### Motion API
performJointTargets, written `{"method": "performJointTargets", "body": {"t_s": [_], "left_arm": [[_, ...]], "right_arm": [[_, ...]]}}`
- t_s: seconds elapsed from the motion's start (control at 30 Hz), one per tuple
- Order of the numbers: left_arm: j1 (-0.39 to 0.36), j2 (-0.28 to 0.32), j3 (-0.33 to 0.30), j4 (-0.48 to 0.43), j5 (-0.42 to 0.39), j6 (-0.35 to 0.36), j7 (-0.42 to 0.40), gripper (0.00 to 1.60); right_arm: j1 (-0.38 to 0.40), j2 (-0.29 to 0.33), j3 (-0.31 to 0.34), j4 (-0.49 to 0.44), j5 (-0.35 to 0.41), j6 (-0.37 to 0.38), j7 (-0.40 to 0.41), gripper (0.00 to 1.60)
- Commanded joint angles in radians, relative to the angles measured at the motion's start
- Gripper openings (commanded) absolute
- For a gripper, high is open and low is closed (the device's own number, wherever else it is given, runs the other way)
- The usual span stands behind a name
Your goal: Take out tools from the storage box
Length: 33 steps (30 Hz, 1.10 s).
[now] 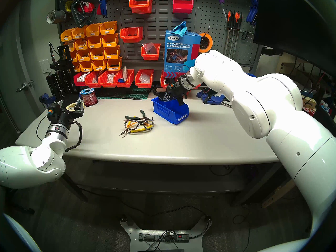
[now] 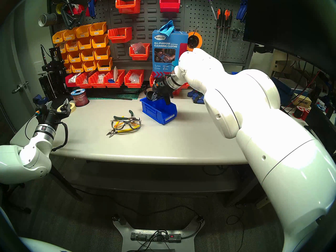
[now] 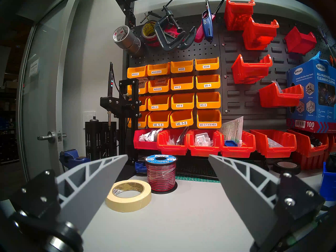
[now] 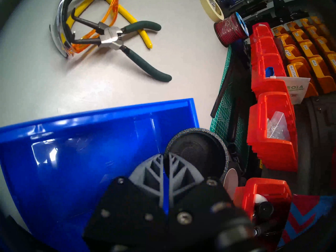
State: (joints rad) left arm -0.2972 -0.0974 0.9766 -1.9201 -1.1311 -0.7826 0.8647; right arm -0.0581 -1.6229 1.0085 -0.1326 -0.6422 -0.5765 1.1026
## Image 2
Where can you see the red white tape roll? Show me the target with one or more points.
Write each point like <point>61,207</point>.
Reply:
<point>77,10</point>

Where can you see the orange bin labelled M3X5X4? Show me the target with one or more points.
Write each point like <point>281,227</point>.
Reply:
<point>58,37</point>

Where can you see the orange bin labelled M3X8 BAD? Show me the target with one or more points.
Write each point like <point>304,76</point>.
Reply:
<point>69,35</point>

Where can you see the orange bin unreadable label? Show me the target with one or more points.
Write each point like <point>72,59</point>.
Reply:
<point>66,58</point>

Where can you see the black metal press stand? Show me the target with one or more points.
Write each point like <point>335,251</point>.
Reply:
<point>53,66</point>

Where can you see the orange bin labelled M4X4X6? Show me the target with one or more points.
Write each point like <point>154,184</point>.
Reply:
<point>71,46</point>

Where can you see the beige masking tape roll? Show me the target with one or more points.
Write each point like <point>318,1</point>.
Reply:
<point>73,107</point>

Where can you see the black soldering iron pen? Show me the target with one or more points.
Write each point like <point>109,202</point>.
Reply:
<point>42,54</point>

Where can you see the clear parts packets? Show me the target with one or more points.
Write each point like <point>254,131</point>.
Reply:
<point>101,78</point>

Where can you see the blue spring clamps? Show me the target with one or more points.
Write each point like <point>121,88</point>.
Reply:
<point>242,8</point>

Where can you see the red stackable parts bin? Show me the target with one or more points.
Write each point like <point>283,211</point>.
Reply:
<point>95,84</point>
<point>115,84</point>
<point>81,84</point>
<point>152,79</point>
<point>185,85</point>
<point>134,84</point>

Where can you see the orange bin labelled M3-12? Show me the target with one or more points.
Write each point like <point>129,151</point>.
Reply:
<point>74,57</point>

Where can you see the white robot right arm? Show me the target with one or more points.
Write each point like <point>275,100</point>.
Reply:
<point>262,122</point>

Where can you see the orange black screwdriver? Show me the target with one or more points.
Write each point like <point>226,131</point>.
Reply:
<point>218,15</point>
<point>230,17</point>
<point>225,16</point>

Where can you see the dark grey C-clamp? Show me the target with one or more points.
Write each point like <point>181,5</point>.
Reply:
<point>67,20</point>
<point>78,20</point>

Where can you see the white printed parts bag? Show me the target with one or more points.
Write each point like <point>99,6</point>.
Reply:
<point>73,78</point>

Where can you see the clear plastic bag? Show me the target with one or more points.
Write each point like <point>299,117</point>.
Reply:
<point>138,48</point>
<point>134,77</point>

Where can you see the clear safety glasses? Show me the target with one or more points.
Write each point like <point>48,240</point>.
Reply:
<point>126,125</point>

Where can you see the orange bin with plastic cover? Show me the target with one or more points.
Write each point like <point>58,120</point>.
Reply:
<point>62,47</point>

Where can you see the orange tape roll on pegboard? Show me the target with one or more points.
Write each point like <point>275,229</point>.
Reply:
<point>198,38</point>

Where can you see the stack of red bins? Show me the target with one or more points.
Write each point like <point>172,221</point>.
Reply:
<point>176,92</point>

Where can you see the orange bin labelled M3-6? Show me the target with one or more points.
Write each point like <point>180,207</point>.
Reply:
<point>101,53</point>

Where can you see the crimson louvre bin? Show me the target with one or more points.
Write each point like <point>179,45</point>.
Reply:
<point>169,6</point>

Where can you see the orange bin labelled M4-0.7 HEX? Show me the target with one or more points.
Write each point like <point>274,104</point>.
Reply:
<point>104,64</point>

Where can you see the blue bench vise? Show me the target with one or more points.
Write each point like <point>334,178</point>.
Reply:
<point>39,99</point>

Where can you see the crimson parts bin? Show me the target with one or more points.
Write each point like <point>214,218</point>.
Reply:
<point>71,83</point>

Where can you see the clear screw bag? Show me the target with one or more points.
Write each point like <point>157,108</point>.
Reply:
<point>84,78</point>

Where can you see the silver duct tape roll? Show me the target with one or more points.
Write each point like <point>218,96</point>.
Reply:
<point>48,19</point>

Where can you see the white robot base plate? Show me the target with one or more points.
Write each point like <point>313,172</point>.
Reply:
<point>126,243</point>

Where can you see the black flat device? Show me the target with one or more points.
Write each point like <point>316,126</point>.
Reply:
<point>325,128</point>

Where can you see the dark blue case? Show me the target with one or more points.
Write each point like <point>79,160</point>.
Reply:
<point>286,92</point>

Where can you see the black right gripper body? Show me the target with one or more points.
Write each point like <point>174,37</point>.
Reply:
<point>164,87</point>

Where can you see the black power strip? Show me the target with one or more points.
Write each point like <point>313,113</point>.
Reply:
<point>147,237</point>

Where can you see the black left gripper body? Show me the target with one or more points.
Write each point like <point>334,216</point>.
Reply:
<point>53,117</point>

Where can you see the white robot torso shell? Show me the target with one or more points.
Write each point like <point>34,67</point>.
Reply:
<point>39,247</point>

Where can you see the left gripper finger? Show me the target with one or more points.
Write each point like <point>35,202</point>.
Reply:
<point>67,104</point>
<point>49,105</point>

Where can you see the orange bin labelled M2.5-6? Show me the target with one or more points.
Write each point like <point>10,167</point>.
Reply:
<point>77,67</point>

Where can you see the orange bin labelled M3-4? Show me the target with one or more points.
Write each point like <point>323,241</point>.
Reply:
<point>99,41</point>

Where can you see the orange bin labelled M3X6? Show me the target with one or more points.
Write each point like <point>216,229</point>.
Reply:
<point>97,29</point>

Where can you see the black monitor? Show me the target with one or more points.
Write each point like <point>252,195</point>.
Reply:
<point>288,23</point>

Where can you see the orange bin label ending 8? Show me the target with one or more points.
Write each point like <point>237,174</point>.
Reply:
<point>68,69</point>

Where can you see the small cardboard box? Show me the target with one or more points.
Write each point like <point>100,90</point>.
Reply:
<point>303,101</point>

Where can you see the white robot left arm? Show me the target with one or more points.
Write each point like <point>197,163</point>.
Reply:
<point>23,159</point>

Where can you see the yellow tape roll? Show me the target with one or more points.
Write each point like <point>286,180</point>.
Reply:
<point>59,8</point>

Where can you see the black bit holder tower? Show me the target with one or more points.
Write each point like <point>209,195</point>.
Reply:
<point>55,86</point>

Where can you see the orange bin labelled M3-8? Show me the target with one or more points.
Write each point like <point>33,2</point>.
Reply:
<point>87,55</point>

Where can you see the wide black tape roll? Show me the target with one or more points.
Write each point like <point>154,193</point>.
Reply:
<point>147,89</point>

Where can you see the blue cleaning cloths box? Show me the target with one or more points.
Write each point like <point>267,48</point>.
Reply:
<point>165,54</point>

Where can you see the blue bar clamp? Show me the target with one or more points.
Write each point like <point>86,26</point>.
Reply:
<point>198,98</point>

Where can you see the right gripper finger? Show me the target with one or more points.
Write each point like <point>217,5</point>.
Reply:
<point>156,96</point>
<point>168,99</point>

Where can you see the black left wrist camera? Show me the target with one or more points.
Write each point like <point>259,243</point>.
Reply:
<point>38,113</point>

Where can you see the red louvre bin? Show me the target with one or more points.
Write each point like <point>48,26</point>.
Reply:
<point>120,36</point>
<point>128,7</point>
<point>139,56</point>

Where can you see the orange bin labelled M4-6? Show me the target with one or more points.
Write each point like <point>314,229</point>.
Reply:
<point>84,43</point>

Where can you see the blue labelled storage bin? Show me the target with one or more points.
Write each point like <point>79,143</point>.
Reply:
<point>157,112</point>

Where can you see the white paper packet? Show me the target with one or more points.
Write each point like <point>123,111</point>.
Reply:
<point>115,71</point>

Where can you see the orange bin labelled M2.5-5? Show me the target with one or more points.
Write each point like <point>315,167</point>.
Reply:
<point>89,66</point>

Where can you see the green cutting mat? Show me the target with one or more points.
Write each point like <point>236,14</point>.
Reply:
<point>128,96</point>

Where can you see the blue microfibre cloth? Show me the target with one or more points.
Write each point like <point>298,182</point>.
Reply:
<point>167,28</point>

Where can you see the dark grey tool panel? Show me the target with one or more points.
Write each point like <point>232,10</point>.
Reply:
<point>147,23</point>

